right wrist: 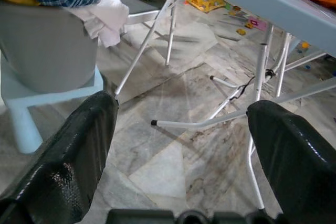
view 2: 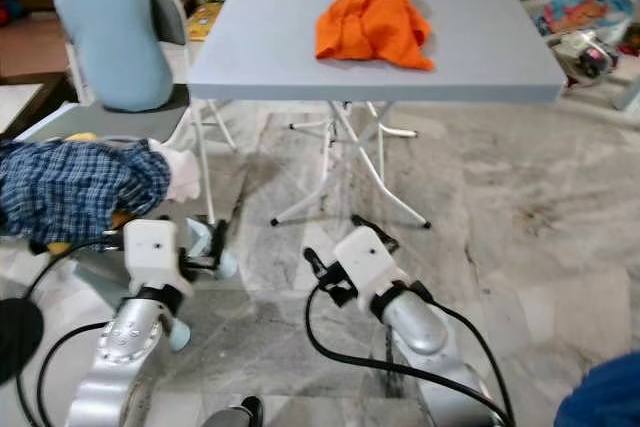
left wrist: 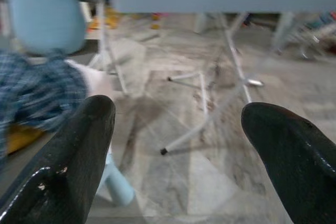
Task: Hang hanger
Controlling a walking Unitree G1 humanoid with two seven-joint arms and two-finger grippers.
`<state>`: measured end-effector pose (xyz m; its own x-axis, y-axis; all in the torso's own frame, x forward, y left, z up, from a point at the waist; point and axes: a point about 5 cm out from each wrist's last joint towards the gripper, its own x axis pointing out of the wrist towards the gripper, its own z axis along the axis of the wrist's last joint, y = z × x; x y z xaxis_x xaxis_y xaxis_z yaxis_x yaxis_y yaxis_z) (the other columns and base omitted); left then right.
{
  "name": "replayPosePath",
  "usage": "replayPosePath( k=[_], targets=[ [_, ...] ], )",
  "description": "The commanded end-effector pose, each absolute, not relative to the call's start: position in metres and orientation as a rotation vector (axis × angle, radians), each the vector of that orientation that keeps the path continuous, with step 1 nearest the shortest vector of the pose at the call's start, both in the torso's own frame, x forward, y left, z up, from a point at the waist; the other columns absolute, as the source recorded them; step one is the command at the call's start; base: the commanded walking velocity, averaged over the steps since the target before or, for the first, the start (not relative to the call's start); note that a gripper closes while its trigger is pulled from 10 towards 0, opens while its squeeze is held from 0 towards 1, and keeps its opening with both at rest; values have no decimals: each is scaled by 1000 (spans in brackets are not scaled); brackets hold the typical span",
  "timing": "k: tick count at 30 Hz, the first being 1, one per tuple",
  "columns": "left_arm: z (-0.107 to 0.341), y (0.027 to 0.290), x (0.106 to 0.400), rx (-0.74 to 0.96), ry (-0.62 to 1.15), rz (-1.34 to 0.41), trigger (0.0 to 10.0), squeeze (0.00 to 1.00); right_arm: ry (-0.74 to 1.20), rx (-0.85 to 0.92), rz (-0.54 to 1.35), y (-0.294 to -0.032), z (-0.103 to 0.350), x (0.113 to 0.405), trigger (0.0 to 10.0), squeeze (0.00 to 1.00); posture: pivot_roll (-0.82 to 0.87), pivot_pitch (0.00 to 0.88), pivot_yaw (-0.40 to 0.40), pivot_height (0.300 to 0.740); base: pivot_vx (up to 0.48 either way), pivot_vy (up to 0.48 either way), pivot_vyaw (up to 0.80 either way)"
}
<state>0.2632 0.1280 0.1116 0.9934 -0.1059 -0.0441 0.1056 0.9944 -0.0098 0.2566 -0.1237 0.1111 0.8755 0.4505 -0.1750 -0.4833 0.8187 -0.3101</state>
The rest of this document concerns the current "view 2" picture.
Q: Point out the brown wooden cabinet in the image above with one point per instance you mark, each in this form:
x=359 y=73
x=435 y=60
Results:
x=30 y=47

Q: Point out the white cloth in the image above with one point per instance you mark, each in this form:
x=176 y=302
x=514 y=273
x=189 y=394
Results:
x=182 y=172

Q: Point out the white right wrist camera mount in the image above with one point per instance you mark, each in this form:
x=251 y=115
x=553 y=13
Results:
x=372 y=265

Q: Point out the dark robot foot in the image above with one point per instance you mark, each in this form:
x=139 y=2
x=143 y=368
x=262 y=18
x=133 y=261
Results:
x=235 y=414

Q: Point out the grey folding chair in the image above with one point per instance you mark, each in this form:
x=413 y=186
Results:
x=175 y=17

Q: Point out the grey folding table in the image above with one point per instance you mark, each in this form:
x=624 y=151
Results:
x=280 y=37

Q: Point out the blue cloth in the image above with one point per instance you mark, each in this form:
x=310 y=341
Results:
x=600 y=392

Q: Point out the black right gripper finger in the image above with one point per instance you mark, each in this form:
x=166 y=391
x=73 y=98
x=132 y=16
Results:
x=365 y=223
x=318 y=263

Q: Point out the colourful baby bouncer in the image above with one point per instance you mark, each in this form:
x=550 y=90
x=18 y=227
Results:
x=585 y=12

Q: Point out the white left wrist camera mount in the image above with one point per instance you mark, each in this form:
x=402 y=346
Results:
x=157 y=252

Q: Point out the orange shirt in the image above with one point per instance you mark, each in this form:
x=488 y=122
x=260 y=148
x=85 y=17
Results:
x=375 y=27

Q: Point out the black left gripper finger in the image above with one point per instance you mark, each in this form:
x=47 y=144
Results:
x=218 y=242

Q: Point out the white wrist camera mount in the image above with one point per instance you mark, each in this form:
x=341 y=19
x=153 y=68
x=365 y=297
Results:
x=157 y=252
x=372 y=265

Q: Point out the light blue cushion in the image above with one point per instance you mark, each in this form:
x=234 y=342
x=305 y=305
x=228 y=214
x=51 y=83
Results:
x=110 y=37

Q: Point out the black round object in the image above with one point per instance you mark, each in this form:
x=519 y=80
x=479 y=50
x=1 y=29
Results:
x=18 y=342

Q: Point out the blue checked garment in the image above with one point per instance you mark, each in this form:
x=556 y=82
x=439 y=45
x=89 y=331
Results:
x=80 y=192

